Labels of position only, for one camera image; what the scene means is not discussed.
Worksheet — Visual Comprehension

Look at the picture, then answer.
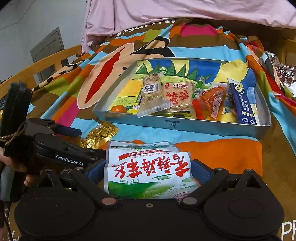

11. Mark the blue stick snack packet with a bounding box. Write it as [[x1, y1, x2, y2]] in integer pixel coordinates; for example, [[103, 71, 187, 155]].
[[227, 78, 261, 126]]

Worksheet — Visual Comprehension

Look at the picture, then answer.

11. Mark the pink bed sheet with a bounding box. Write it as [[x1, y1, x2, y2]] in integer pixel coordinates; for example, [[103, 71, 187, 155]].
[[81, 0, 296, 53]]

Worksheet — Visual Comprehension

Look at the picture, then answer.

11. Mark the mushroom snack packet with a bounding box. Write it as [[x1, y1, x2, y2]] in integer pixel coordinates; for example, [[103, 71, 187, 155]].
[[137, 73, 173, 118]]

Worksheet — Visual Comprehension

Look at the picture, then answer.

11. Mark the cracker packet with red print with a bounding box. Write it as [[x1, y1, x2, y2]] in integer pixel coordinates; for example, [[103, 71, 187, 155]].
[[161, 81, 195, 114]]

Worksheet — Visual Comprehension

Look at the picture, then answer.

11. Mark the gold foil snack packet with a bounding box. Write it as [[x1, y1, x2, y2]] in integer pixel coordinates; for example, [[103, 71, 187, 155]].
[[81, 120, 120, 149]]

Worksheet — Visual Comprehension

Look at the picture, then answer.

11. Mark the white green snack packet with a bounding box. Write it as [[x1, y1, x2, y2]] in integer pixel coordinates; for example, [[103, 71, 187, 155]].
[[104, 140, 201, 200]]

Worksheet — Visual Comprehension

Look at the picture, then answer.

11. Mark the person's left hand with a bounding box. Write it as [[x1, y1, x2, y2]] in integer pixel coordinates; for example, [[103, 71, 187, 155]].
[[0, 154, 36, 188]]

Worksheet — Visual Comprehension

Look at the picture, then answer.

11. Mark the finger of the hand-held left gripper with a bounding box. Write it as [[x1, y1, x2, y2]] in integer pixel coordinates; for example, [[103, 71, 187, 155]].
[[52, 125, 83, 138], [89, 148, 107, 164]]

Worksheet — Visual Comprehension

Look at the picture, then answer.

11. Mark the green stick snack packet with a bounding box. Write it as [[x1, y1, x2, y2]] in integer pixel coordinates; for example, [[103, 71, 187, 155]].
[[191, 76, 206, 100]]

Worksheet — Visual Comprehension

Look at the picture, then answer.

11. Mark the orange red snack packet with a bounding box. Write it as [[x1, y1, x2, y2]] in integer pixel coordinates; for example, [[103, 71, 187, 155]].
[[192, 84, 228, 121]]

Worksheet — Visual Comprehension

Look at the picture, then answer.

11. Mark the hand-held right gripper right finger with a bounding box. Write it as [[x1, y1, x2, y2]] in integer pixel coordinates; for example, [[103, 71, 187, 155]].
[[179, 159, 270, 208]]

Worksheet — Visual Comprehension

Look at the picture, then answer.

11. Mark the striped beige cloth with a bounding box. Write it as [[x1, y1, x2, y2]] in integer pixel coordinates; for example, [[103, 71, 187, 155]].
[[31, 61, 80, 92]]

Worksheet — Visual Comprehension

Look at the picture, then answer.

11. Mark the floral quilt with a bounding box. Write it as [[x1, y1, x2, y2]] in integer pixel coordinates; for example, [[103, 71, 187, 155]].
[[264, 51, 296, 93]]

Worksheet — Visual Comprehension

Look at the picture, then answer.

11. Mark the wooden bed frame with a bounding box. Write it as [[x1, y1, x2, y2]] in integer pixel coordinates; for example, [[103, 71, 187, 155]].
[[0, 37, 296, 103]]

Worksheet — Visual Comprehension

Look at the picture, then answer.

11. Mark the metal tray with dinosaur drawing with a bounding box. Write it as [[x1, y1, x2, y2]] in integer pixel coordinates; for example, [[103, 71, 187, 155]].
[[92, 58, 272, 140]]

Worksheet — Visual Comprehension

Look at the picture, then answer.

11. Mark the printed blanket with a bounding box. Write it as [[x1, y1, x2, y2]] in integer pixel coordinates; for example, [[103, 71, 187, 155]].
[[0, 17, 296, 241]]

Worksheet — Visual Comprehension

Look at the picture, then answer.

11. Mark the yellow snack packet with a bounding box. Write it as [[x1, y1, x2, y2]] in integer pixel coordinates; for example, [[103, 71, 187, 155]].
[[128, 89, 145, 115]]

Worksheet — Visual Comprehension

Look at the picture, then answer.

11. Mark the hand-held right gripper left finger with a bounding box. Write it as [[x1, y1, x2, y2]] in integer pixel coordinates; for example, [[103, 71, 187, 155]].
[[29, 159, 119, 208]]

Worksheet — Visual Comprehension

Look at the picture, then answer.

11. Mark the orange tangerine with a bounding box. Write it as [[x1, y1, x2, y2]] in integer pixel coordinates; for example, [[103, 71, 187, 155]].
[[110, 105, 128, 114]]

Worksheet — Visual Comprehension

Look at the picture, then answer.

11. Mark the grey door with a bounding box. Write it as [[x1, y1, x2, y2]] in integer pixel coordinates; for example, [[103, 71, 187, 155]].
[[30, 27, 65, 63]]

